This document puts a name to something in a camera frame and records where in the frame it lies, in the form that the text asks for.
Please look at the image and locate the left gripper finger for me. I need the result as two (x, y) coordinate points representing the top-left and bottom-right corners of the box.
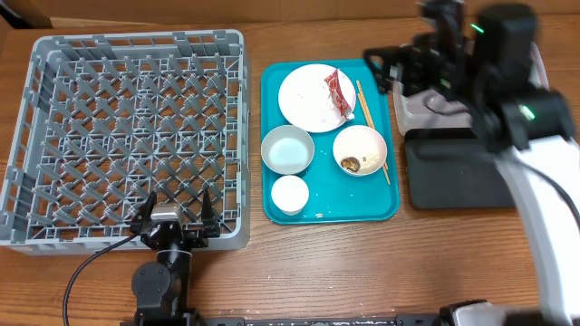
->
(130, 191), (157, 234)
(200, 187), (221, 238)

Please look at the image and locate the small white cup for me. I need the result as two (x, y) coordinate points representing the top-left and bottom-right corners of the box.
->
(271, 175), (310, 216)

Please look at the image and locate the red snack wrapper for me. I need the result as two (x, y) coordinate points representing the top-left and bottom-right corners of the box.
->
(324, 69), (354, 120)

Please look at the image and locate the pink bowl with food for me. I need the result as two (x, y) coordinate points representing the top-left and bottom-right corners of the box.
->
(333, 125), (382, 177)

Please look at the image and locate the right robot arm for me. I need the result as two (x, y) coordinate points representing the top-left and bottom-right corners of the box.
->
(363, 1), (579, 326)

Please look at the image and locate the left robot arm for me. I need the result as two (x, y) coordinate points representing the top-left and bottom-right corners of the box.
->
(130, 190), (221, 326)

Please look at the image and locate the clear plastic waste bin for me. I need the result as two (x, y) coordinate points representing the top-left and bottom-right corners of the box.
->
(391, 41), (550, 136)

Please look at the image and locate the wooden chopstick outer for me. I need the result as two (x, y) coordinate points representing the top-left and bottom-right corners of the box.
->
(355, 80), (391, 185)

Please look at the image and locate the wooden chopstick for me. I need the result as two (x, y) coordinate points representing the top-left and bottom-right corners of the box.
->
(357, 91), (388, 174)
(355, 80), (391, 185)

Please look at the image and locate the grey plastic dish rack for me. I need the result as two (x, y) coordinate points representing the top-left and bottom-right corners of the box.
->
(1, 29), (250, 255)

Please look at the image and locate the black rectangular tray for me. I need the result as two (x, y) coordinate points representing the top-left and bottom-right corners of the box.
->
(404, 128), (515, 210)

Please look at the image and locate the grey round bowl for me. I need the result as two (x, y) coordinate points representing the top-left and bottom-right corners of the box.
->
(261, 125), (315, 175)

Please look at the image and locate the wooden chopstick inner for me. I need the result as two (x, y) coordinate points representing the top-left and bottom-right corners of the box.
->
(357, 91), (388, 174)

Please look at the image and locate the teal plastic serving tray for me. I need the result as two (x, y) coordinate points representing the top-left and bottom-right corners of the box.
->
(262, 59), (401, 225)

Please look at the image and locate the large white round plate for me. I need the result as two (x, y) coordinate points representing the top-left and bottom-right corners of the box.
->
(278, 63), (357, 133)

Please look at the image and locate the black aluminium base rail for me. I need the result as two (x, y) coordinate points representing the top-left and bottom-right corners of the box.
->
(120, 313), (448, 326)

